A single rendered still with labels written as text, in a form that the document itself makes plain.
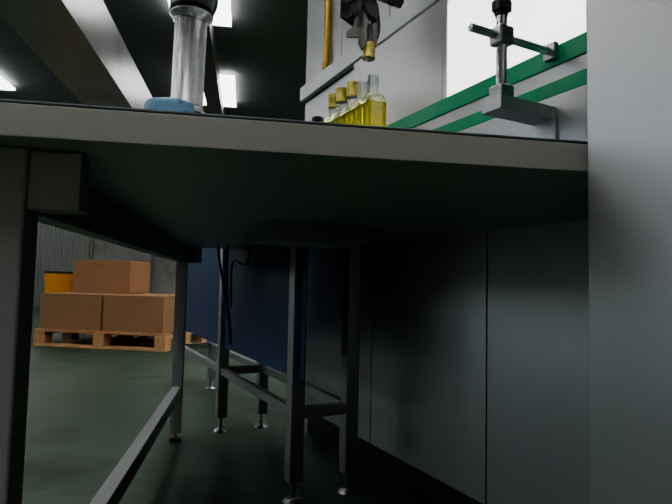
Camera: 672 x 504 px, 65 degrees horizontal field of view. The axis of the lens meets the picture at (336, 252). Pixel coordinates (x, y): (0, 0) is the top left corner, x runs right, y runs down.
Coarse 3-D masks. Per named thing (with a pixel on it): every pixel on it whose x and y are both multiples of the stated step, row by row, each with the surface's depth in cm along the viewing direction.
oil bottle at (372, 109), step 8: (368, 96) 138; (376, 96) 139; (360, 104) 141; (368, 104) 138; (376, 104) 138; (384, 104) 139; (360, 112) 141; (368, 112) 137; (376, 112) 138; (384, 112) 139; (360, 120) 141; (368, 120) 137; (376, 120) 138; (384, 120) 139
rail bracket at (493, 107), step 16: (496, 0) 78; (496, 16) 78; (480, 32) 76; (496, 32) 77; (512, 32) 78; (496, 48) 78; (528, 48) 81; (544, 48) 82; (496, 64) 78; (496, 80) 78; (496, 96) 76; (512, 96) 76; (496, 112) 77; (512, 112) 77; (528, 112) 77; (544, 112) 79; (544, 128) 81
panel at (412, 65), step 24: (408, 24) 149; (432, 24) 139; (384, 48) 160; (408, 48) 149; (432, 48) 139; (360, 72) 173; (384, 72) 159; (408, 72) 148; (432, 72) 138; (384, 96) 159; (408, 96) 147; (432, 96) 138
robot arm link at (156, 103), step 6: (150, 102) 124; (156, 102) 124; (162, 102) 124; (168, 102) 124; (174, 102) 124; (180, 102) 125; (186, 102) 127; (144, 108) 126; (150, 108) 124; (156, 108) 124; (162, 108) 123; (168, 108) 124; (174, 108) 124; (180, 108) 125; (186, 108) 126; (192, 108) 129
